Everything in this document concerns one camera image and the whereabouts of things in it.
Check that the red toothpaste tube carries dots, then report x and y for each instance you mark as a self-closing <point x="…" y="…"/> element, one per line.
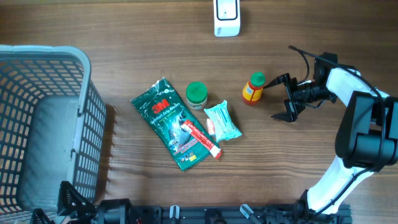
<point x="214" y="150"/>

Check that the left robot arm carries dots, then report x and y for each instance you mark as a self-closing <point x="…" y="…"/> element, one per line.
<point x="113" y="211"/>

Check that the small red white packet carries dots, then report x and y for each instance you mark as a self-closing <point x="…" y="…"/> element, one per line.
<point x="210" y="127"/>

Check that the teal wet wipes pack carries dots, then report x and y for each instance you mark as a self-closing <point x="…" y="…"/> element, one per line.
<point x="225" y="129"/>

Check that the grey plastic shopping basket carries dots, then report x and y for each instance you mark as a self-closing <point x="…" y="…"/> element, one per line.
<point x="52" y="128"/>

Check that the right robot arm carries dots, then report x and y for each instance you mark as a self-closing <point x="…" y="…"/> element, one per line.
<point x="366" y="140"/>

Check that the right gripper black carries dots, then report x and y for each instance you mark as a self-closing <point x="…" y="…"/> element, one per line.
<point x="293" y="111"/>

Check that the green lid jar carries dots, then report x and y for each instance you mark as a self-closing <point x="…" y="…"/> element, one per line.
<point x="197" y="95"/>

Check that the green 3M gloves packet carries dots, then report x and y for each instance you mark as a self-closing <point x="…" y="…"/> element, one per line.
<point x="165" y="111"/>

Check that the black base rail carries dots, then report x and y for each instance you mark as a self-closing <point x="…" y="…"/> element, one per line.
<point x="280" y="213"/>

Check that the red sauce bottle green cap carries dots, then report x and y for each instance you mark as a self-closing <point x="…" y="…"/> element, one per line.
<point x="252" y="90"/>

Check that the white barcode scanner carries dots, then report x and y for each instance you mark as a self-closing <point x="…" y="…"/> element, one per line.
<point x="227" y="18"/>

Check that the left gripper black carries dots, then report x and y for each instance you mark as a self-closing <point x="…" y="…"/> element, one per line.
<point x="83" y="213"/>

